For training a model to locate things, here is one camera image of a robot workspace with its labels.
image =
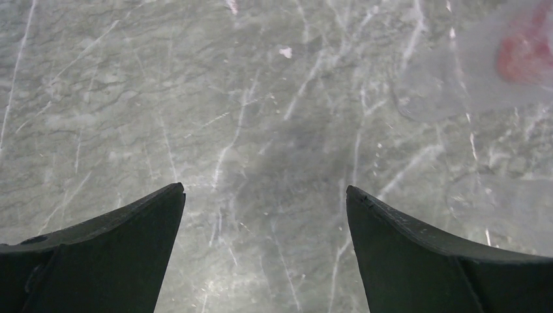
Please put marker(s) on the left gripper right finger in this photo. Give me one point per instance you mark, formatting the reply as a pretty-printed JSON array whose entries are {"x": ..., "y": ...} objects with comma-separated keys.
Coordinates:
[{"x": 407, "y": 265}]

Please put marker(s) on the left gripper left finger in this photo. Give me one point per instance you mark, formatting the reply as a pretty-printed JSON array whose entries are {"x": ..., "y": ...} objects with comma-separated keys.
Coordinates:
[{"x": 115, "y": 262}]

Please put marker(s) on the clear bottle red label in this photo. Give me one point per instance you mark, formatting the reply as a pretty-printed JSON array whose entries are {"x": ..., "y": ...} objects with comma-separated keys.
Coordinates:
[{"x": 501, "y": 62}]

